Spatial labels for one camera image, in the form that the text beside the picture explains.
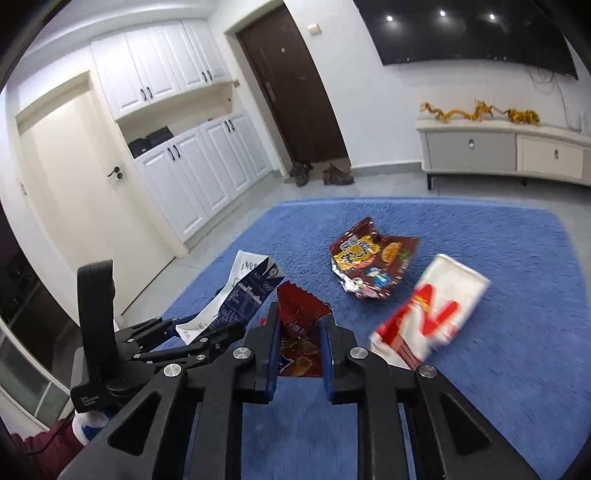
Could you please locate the red white paper pouch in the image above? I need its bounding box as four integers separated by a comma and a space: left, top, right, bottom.
370, 254, 490, 370

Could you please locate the blue white milk carton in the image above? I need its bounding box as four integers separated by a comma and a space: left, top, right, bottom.
175, 250, 286, 345

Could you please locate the dark red snack packet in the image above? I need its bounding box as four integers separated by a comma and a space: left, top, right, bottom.
277, 282, 332, 378

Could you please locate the brown chip bag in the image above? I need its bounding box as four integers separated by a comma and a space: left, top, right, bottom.
329, 217, 421, 299

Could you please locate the blue fuzzy table cloth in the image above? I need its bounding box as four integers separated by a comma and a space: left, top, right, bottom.
167, 198, 590, 479

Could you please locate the white interior door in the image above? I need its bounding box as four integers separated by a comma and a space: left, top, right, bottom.
17, 82, 174, 314

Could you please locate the left brown shoe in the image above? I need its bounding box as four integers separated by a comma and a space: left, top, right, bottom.
290, 162, 314, 187

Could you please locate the brown shoe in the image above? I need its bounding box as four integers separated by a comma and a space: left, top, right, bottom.
290, 162, 314, 187
322, 164, 355, 186

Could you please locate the right brown shoe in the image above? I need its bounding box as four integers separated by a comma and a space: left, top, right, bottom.
322, 164, 355, 186

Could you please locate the white low tv cabinet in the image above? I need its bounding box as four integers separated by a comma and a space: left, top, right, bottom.
416, 119, 590, 187

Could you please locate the golden dragon ornament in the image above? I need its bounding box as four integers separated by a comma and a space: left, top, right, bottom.
420, 100, 541, 126

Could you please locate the dark brown entrance door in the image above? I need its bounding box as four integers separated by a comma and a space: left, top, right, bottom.
238, 5, 348, 163

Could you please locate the white wall cabinet unit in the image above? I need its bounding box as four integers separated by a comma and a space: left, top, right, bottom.
90, 19, 271, 243

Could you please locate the wall light switch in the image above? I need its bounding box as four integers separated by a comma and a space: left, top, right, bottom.
308, 23, 321, 35

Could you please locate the large wall television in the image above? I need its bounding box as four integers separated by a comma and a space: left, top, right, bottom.
355, 0, 578, 79

